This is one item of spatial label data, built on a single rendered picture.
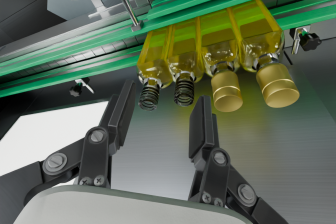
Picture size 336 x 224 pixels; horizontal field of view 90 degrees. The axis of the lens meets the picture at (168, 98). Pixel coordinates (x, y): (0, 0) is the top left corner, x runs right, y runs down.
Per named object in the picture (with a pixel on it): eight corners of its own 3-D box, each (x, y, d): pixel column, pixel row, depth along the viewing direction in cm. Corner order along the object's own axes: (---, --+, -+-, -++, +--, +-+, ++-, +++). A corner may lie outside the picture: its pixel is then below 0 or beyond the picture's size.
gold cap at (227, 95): (213, 90, 25) (215, 114, 22) (209, 73, 23) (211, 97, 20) (238, 86, 24) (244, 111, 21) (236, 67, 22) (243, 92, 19)
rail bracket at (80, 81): (98, 77, 60) (82, 106, 51) (85, 61, 55) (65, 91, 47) (107, 74, 59) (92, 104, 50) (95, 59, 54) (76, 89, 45)
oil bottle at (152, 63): (160, 38, 46) (145, 97, 32) (151, 18, 42) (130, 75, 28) (179, 32, 44) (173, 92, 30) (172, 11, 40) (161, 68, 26)
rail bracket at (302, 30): (273, 36, 43) (293, 70, 34) (276, 9, 38) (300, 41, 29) (291, 32, 41) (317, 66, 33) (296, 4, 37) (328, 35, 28)
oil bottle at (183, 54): (180, 32, 44) (174, 92, 30) (173, 11, 40) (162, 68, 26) (201, 26, 42) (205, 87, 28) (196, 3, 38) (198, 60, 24)
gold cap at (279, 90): (270, 58, 20) (283, 84, 17) (293, 68, 21) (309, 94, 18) (249, 78, 23) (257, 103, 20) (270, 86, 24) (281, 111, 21)
